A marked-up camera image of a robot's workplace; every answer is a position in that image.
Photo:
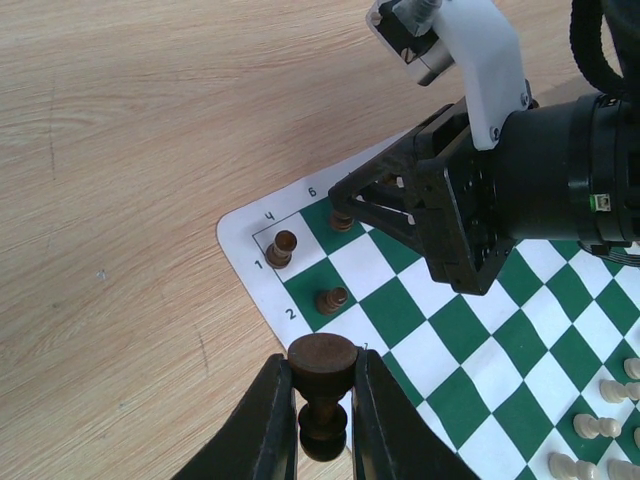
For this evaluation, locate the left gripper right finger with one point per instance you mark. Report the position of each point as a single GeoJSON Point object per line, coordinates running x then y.
{"type": "Point", "coordinates": [390, 440]}

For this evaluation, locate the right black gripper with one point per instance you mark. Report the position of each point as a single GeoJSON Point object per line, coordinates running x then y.
{"type": "Point", "coordinates": [434, 173]}

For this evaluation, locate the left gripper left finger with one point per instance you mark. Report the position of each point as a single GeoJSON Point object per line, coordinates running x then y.
{"type": "Point", "coordinates": [259, 440]}

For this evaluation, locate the dark brown knight piece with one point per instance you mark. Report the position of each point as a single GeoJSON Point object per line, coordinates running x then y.
{"type": "Point", "coordinates": [340, 222]}

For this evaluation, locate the dark brown chess piece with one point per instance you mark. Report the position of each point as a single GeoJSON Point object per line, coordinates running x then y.
{"type": "Point", "coordinates": [322, 366]}
{"type": "Point", "coordinates": [328, 302]}
{"type": "Point", "coordinates": [279, 253]}

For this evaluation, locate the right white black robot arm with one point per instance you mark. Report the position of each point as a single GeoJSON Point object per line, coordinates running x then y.
{"type": "Point", "coordinates": [571, 171]}

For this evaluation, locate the green white chess board mat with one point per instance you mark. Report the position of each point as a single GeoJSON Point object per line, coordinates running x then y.
{"type": "Point", "coordinates": [499, 377]}

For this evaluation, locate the light wooden chess piece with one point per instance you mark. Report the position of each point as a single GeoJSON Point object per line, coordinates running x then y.
{"type": "Point", "coordinates": [615, 392]}
{"type": "Point", "coordinates": [632, 368]}
{"type": "Point", "coordinates": [622, 470]}
{"type": "Point", "coordinates": [563, 467]}
{"type": "Point", "coordinates": [587, 426]}

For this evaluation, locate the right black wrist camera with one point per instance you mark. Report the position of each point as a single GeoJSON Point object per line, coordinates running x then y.
{"type": "Point", "coordinates": [429, 37]}

